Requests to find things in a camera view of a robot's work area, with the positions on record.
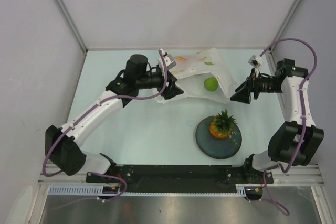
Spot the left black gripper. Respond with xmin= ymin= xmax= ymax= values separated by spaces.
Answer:
xmin=136 ymin=68 xmax=183 ymax=99

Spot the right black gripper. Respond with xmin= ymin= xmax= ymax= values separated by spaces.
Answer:
xmin=230 ymin=68 xmax=283 ymax=104

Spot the white printed plastic bag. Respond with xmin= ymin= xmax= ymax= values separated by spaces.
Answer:
xmin=155 ymin=48 xmax=236 ymax=104

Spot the fake green lime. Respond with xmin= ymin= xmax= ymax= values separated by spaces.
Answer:
xmin=204 ymin=77 xmax=219 ymax=91

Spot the fake orange pineapple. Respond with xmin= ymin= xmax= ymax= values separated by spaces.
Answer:
xmin=209 ymin=109 xmax=236 ymax=139

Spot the dark blue ceramic plate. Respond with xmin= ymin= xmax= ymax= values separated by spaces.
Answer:
xmin=195 ymin=116 xmax=242 ymax=159

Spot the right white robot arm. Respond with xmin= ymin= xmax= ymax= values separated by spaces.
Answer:
xmin=230 ymin=56 xmax=324 ymax=183

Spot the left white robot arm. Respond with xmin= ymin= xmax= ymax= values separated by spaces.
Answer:
xmin=45 ymin=50 xmax=183 ymax=182

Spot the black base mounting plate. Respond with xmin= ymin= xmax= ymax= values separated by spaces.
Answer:
xmin=86 ymin=164 xmax=274 ymax=200

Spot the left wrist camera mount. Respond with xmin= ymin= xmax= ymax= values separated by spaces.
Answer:
xmin=158 ymin=49 xmax=176 ymax=72

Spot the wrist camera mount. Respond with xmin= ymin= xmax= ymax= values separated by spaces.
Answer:
xmin=158 ymin=49 xmax=176 ymax=72
xmin=248 ymin=55 xmax=264 ymax=76

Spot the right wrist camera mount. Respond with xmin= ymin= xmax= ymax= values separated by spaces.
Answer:
xmin=248 ymin=55 xmax=264 ymax=76

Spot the aluminium front frame rail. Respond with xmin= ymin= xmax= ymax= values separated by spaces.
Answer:
xmin=38 ymin=165 xmax=324 ymax=187

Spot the white slotted cable duct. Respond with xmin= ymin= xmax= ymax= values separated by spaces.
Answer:
xmin=49 ymin=184 xmax=246 ymax=197

